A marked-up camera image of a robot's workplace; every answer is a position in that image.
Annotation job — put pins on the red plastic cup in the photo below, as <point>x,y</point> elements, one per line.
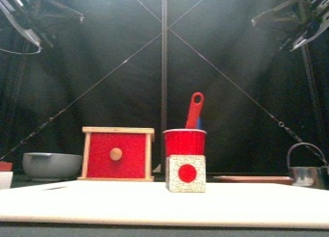
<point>184,143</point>

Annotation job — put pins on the red wooden knob box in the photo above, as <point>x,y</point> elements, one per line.
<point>116,163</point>

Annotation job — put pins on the white cutting board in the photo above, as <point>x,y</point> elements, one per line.
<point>128,202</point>

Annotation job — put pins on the red toy knife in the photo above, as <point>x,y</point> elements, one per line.
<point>194,114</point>

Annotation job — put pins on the brown rectangular tray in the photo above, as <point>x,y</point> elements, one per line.
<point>252,179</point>

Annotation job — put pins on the red and white container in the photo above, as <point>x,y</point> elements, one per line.
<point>6,175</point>

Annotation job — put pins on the blue plastic utensil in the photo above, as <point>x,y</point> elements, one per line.
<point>200,123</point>

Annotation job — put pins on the sushi roll toy block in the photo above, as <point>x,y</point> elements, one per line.
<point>187,173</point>

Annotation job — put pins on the vertical black frame pole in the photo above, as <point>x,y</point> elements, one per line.
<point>164,86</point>

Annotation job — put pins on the grey bowl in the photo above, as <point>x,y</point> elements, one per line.
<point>51,165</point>

